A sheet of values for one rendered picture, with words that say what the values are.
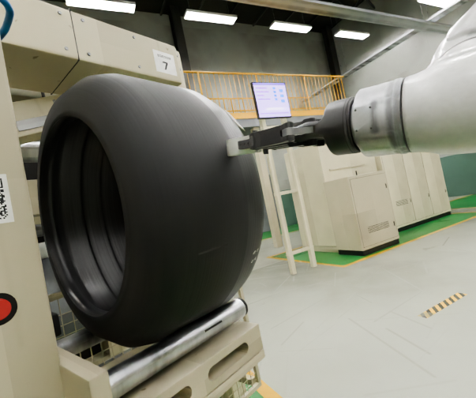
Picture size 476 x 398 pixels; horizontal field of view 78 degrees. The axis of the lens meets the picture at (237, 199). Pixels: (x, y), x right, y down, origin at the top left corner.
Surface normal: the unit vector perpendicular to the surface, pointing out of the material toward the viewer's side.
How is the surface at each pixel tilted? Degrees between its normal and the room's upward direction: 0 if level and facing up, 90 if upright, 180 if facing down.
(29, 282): 90
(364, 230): 90
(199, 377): 90
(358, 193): 90
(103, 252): 68
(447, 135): 128
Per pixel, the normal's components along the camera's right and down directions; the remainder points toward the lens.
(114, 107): -0.09, -0.46
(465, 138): -0.39, 0.81
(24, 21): 0.74, -0.17
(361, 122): -0.65, 0.11
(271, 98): 0.44, -0.11
